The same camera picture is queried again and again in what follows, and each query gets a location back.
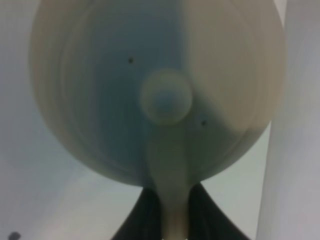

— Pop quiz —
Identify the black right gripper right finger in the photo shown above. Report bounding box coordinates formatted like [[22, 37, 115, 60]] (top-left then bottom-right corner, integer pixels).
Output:
[[188, 183, 249, 240]]

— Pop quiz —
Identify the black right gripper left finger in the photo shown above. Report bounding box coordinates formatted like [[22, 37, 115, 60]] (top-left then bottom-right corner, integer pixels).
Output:
[[112, 188, 162, 240]]

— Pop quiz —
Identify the beige teapot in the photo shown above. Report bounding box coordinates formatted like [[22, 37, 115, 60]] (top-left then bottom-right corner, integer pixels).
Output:
[[29, 0, 286, 240]]

